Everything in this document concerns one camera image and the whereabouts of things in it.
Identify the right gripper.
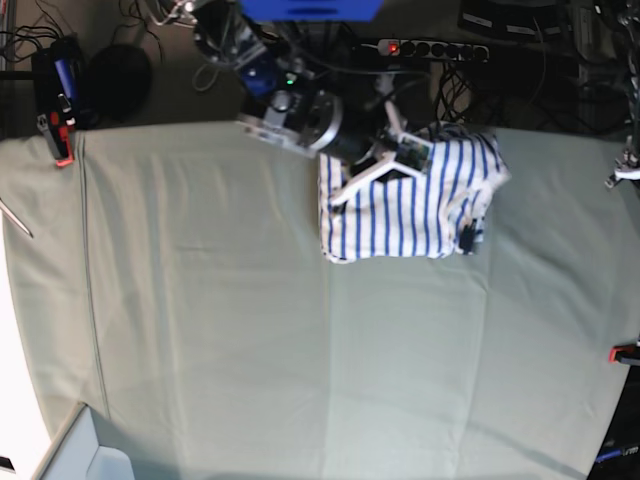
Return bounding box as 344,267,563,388
327,77,478,255

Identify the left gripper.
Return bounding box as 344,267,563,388
605,139,639,189

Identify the blue white striped t-shirt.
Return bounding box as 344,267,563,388
318,124,510,264

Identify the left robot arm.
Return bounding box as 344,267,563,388
592,0,639,189

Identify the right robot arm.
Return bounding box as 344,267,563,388
160,1,501,263

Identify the black power strip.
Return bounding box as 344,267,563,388
376,39,491,63

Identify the red clamp at table right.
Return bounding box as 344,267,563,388
608,343,640,367

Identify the red clamp at table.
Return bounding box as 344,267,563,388
608,343,640,367
32,51,77,168

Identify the green table cloth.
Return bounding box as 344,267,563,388
1,122,639,479

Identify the blue box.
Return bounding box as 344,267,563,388
240,0,383,22

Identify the red clamp at table left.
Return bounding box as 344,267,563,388
32,51,77,168

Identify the white bin at corner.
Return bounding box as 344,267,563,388
32,402,135,480

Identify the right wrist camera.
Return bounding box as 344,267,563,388
396,133,433,174

